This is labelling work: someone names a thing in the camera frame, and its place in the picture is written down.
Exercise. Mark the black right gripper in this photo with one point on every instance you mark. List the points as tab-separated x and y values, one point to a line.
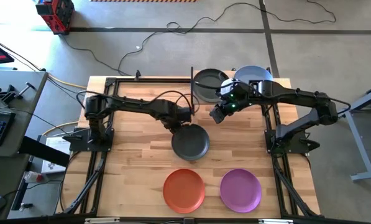
231	101

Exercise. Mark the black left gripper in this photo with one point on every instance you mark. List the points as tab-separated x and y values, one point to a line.
172	114

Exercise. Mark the dark grey plate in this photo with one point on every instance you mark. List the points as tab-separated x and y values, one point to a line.
208	93
193	144

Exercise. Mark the blue plate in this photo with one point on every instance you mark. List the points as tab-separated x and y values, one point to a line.
253	73

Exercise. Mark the orange plate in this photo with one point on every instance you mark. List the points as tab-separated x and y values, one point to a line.
184	191

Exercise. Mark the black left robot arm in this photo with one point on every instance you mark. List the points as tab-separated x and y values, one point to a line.
135	104

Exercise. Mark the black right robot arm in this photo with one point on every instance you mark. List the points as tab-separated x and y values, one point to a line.
297	95

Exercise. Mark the large purple plate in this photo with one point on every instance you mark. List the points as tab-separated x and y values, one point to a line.
240	191

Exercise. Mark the white cardboard box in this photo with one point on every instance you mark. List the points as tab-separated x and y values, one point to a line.
59	143

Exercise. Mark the black desk crossbar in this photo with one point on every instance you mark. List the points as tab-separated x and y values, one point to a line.
42	151

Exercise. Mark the grey metal stand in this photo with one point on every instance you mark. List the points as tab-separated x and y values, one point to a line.
358	140

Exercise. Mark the clear plastic bottle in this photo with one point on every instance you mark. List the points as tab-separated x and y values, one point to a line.
33	177

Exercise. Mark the grey desk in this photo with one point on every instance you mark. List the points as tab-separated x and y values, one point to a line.
17	77

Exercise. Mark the black desk clamp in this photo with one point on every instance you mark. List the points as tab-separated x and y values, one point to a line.
8	95

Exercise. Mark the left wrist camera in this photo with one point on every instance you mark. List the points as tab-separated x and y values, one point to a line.
187	114

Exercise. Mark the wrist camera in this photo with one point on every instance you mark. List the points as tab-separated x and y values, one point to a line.
187	114
228	86

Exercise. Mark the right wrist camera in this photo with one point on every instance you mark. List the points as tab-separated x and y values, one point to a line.
228	86

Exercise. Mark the black aluminium table frame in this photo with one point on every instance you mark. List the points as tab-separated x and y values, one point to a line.
154	80

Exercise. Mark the black table-level camera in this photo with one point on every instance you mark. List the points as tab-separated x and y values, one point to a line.
188	221

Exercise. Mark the silver metal bracket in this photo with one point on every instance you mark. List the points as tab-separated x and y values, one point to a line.
275	221
101	220

